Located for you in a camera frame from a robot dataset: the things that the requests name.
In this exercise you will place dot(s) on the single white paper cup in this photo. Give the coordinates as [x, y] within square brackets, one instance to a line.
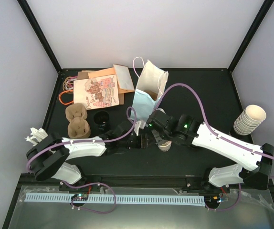
[164, 146]

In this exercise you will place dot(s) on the light blue cable duct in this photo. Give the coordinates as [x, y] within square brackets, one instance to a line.
[118, 199]

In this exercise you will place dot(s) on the brown cardboard sleeve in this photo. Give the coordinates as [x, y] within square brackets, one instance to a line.
[84, 74]

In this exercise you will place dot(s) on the brown pulp cup carrier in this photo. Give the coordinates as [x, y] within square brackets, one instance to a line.
[78, 127]

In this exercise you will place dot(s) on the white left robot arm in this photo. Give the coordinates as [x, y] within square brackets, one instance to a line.
[49, 155]

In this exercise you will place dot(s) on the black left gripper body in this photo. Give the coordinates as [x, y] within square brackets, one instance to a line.
[142, 142]

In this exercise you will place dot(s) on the stack of white paper cups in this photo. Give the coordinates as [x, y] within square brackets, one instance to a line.
[251, 117]

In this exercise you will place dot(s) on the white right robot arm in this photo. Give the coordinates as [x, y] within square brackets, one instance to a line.
[253, 163]

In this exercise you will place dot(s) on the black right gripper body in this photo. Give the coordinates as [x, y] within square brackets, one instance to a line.
[160, 140]

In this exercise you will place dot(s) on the illustrated greeting card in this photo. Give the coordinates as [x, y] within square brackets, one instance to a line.
[96, 93]

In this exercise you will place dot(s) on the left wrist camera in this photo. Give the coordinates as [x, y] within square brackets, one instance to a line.
[139, 125]

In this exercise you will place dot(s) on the white plastic cutlery pile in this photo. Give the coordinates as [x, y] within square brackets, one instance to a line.
[36, 136]

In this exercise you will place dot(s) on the rubber bands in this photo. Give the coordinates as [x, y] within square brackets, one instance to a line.
[68, 88]

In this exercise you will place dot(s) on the light blue paper bag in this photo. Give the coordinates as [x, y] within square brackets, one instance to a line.
[150, 87]

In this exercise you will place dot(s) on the black coffee cup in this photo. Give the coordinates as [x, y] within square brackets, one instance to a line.
[101, 119]

